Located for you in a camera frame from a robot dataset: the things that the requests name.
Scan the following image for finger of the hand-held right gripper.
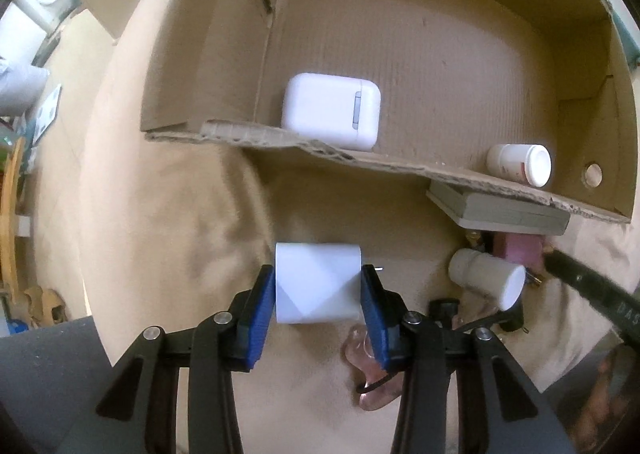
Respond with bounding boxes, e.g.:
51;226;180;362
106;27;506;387
543;248;623;330

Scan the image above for wooden chair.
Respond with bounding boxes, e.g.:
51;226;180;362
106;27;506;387
0;135;32;296

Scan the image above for white floor scale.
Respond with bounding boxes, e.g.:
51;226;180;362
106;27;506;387
31;83;64;141

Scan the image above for person's right hand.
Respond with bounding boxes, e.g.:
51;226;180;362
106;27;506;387
582;346;640;437

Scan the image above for person's grey pants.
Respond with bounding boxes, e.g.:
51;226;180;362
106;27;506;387
0;315;117;454

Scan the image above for white charger cube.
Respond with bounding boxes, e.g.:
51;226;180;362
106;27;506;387
275;242;386;324

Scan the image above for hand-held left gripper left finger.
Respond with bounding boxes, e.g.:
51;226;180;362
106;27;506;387
55;264;278;454

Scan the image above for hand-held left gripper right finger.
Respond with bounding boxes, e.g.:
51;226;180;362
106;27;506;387
361;264;576;454

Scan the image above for pale cloth bundle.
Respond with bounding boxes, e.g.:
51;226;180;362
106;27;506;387
0;56;52;114

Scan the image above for brown cardboard box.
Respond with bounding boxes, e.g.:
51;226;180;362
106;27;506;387
140;0;637;225

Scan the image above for white earbuds case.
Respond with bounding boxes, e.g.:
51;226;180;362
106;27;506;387
280;72;382;152

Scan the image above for pair of tan slippers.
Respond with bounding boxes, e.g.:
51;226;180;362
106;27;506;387
24;285;69;331

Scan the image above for plain white bottle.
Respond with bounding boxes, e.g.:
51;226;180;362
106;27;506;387
448;247;527;311

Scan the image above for black braided lanyard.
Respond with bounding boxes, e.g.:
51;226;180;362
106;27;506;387
356;373;397;394

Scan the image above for grey flat box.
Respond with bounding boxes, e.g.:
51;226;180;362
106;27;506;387
425;179;571;237

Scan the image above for clear pink hair clip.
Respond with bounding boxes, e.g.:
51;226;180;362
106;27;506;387
341;323;402;411

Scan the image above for white red-label pill bottle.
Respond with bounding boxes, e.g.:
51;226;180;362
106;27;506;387
486;143;553;187

